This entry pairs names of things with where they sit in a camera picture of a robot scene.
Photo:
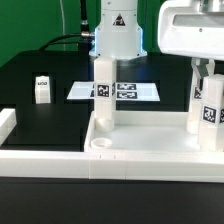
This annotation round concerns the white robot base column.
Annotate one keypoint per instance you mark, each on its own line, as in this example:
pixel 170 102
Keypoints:
pixel 118 34

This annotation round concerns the white desk top tray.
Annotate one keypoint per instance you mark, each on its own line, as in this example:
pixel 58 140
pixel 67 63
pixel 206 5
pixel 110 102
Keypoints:
pixel 144 131

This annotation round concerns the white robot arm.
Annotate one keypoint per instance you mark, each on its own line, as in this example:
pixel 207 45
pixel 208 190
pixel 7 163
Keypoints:
pixel 193 28

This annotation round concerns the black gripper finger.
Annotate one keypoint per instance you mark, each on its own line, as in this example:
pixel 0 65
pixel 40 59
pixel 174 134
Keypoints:
pixel 199 67

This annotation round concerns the fiducial marker sheet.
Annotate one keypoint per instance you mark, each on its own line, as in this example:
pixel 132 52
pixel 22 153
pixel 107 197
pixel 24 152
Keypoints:
pixel 124 91

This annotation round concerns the white U-shaped boundary fence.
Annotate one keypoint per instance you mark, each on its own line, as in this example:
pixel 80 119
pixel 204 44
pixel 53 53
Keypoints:
pixel 124 165

